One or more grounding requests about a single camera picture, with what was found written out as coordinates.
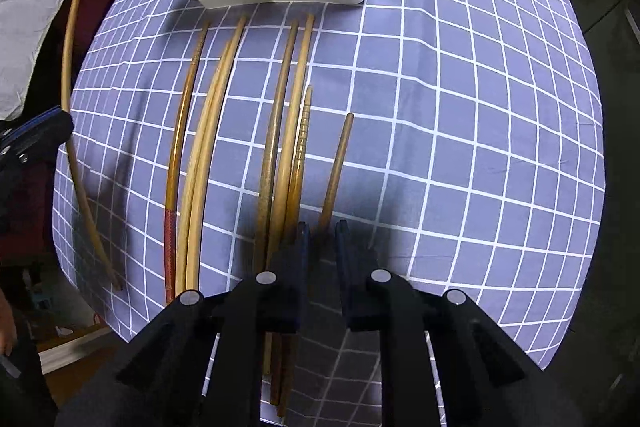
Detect reddish brown chopstick red end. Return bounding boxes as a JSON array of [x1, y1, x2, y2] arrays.
[[164, 22, 212, 308]]

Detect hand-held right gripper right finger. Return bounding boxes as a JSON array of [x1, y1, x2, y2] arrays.
[[334, 219, 586, 427]]

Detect brown round chopstick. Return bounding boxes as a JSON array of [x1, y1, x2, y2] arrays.
[[316, 112, 356, 233]]

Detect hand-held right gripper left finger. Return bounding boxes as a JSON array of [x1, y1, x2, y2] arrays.
[[55, 221, 311, 427]]

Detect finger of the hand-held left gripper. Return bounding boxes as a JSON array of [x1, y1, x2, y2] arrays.
[[0, 107, 75, 168]]

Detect orange brown ribbed chopstick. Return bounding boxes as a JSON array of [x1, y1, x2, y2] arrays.
[[277, 86, 314, 417]]

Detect light wooden chopstick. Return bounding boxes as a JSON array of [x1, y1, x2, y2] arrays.
[[187, 14, 249, 295], [264, 13, 317, 378], [60, 0, 125, 292], [175, 38, 235, 303]]

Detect dark olive brown chopstick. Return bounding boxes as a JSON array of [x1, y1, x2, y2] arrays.
[[252, 19, 300, 405]]

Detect blue checkered tablecloth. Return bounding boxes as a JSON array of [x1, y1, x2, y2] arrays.
[[50, 0, 608, 427]]

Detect white crinkled sheet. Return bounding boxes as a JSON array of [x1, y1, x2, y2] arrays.
[[0, 0, 91, 120]]

